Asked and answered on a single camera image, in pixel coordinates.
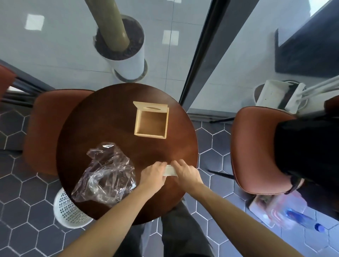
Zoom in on person's right hand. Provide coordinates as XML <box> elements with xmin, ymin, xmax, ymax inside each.
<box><xmin>171</xmin><ymin>160</ymin><xmax>204</xmax><ymax>195</ymax></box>

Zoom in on person's left hand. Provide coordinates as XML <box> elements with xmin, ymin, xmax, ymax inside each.
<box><xmin>139</xmin><ymin>162</ymin><xmax>168</xmax><ymax>198</ymax></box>

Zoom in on white tissue pack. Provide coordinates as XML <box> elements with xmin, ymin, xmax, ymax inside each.
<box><xmin>164</xmin><ymin>164</ymin><xmax>179</xmax><ymax>177</ymax></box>

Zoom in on person's right forearm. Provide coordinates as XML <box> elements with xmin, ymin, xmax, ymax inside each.
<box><xmin>183</xmin><ymin>183</ymin><xmax>305</xmax><ymax>257</ymax></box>

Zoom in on person's left forearm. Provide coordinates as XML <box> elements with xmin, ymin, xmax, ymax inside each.
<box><xmin>57</xmin><ymin>183</ymin><xmax>165</xmax><ymax>257</ymax></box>

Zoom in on open light wooden box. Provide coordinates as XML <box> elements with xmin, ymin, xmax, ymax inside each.
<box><xmin>133</xmin><ymin>101</ymin><xmax>169</xmax><ymax>140</ymax></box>

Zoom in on clear crumpled plastic bag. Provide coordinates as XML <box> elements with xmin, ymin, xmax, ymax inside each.
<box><xmin>71</xmin><ymin>142</ymin><xmax>138</xmax><ymax>208</ymax></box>

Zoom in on person's grey trousers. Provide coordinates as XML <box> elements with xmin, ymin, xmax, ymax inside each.
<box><xmin>114</xmin><ymin>200</ymin><xmax>215</xmax><ymax>257</ymax></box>

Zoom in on brown leather chair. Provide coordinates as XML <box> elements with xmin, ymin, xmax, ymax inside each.
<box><xmin>207</xmin><ymin>106</ymin><xmax>301</xmax><ymax>196</ymax></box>
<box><xmin>22</xmin><ymin>89</ymin><xmax>96</xmax><ymax>177</ymax></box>
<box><xmin>0</xmin><ymin>65</ymin><xmax>18</xmax><ymax>103</ymax></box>

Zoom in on white plastic mesh basket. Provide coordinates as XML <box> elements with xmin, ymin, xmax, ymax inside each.
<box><xmin>53</xmin><ymin>187</ymin><xmax>94</xmax><ymax>229</ymax></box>

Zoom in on clear plastic storage container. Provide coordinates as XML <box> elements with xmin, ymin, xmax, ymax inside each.
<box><xmin>248</xmin><ymin>191</ymin><xmax>308</xmax><ymax>230</ymax></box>

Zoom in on white round planter pot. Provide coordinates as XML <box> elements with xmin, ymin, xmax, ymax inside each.
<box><xmin>94</xmin><ymin>15</ymin><xmax>148</xmax><ymax>83</ymax></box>

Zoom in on white plastic bin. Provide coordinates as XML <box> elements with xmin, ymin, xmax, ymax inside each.
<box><xmin>253</xmin><ymin>79</ymin><xmax>305</xmax><ymax>112</ymax></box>

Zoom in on black garment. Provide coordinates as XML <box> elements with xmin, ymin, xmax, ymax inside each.
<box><xmin>274</xmin><ymin>116</ymin><xmax>339</xmax><ymax>221</ymax></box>

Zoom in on blue plastic bottle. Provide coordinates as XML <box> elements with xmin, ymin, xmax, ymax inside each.
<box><xmin>285</xmin><ymin>208</ymin><xmax>326</xmax><ymax>233</ymax></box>

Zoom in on olive green plant trunk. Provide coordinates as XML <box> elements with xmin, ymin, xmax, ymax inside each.
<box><xmin>84</xmin><ymin>0</ymin><xmax>130</xmax><ymax>52</ymax></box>

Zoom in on white metal poles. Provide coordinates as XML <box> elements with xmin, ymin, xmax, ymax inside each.
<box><xmin>285</xmin><ymin>75</ymin><xmax>339</xmax><ymax>115</ymax></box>

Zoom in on dark door mat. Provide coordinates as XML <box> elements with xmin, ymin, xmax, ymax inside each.
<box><xmin>275</xmin><ymin>0</ymin><xmax>339</xmax><ymax>79</ymax></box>

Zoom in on black door frame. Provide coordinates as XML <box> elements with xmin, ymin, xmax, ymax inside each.
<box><xmin>179</xmin><ymin>0</ymin><xmax>260</xmax><ymax>113</ymax></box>

